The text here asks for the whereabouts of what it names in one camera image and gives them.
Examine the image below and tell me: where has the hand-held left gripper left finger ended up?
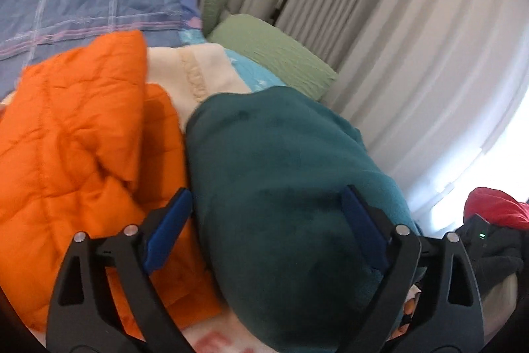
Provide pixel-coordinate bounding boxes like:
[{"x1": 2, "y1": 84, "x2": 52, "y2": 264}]
[{"x1": 45, "y1": 188, "x2": 195, "y2": 353}]

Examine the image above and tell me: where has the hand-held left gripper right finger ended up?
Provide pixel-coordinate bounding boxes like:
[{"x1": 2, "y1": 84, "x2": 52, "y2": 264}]
[{"x1": 335, "y1": 185, "x2": 485, "y2": 353}]

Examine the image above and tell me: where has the teal hoodie with cream hood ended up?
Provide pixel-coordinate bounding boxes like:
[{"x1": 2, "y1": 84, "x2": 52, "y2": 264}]
[{"x1": 185, "y1": 85, "x2": 426, "y2": 353}]

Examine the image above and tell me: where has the red cloth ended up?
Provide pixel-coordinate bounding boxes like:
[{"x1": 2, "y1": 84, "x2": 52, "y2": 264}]
[{"x1": 464, "y1": 188, "x2": 529, "y2": 230}]

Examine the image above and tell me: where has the dark cloth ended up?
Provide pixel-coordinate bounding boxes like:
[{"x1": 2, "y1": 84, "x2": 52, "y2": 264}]
[{"x1": 475, "y1": 227, "x2": 525, "y2": 291}]

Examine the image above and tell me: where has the orange puffer jacket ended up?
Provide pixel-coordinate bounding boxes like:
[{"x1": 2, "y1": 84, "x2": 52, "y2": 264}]
[{"x1": 0, "y1": 30, "x2": 226, "y2": 341}]

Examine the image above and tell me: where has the light blue bedsheet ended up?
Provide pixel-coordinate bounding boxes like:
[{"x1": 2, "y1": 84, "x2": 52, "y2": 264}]
[{"x1": 178, "y1": 28, "x2": 286, "y2": 94}]

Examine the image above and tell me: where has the green pillow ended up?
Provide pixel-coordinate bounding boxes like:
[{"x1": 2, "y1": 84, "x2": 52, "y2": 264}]
[
  {"x1": 207, "y1": 14, "x2": 340, "y2": 103},
  {"x1": 202, "y1": 0, "x2": 227, "y2": 33}
]

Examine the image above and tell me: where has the grey curtain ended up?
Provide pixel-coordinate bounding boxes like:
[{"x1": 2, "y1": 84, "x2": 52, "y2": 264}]
[{"x1": 221, "y1": 0, "x2": 529, "y2": 238}]

